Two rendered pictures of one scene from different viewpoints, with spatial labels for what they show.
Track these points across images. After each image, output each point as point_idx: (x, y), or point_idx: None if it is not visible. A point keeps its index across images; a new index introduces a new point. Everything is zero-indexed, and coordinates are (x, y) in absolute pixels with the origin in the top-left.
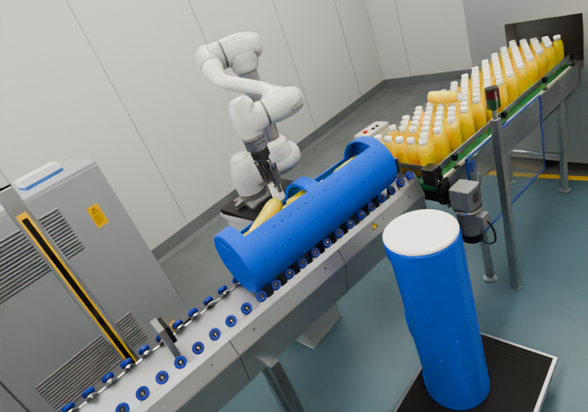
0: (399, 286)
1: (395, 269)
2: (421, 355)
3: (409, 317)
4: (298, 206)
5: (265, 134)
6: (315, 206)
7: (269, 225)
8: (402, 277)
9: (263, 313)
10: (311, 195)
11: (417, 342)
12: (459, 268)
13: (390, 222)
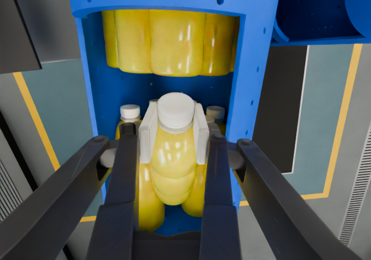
0: (333, 41)
1: (361, 40)
2: (274, 44)
3: (303, 43)
4: (250, 93)
5: None
6: (269, 43)
7: (232, 191)
8: (364, 43)
9: None
10: (261, 22)
11: (284, 44)
12: None
13: None
